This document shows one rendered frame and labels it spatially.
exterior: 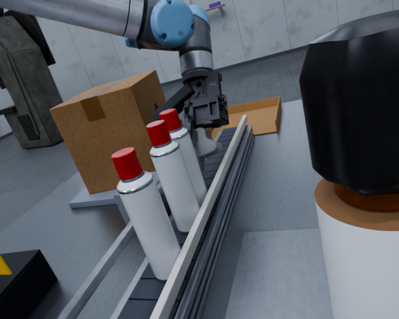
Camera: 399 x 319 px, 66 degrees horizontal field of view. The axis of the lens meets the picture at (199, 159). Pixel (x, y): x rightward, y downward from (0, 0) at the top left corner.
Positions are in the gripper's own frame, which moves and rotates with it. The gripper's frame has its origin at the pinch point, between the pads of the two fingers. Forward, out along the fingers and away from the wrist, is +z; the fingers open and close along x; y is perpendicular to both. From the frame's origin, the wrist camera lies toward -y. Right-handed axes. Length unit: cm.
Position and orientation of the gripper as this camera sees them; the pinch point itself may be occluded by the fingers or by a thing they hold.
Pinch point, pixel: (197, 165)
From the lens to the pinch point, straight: 68.1
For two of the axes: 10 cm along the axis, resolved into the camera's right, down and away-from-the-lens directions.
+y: 9.2, -1.3, -3.6
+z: 1.0, 9.9, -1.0
